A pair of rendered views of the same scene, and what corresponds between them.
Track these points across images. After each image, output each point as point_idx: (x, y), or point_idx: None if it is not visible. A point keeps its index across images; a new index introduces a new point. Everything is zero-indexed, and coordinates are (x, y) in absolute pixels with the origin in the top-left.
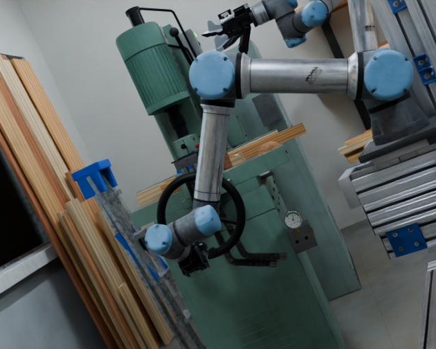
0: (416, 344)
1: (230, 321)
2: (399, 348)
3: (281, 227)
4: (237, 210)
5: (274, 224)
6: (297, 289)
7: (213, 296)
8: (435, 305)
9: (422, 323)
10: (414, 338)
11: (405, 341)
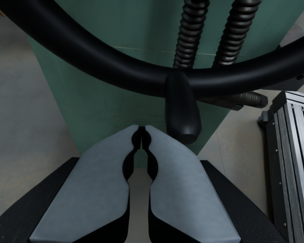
0: (233, 138)
1: (109, 112)
2: (220, 134)
3: (281, 33)
4: None
5: (278, 22)
6: (212, 112)
7: (96, 80)
8: None
9: None
10: (231, 128)
11: (224, 127)
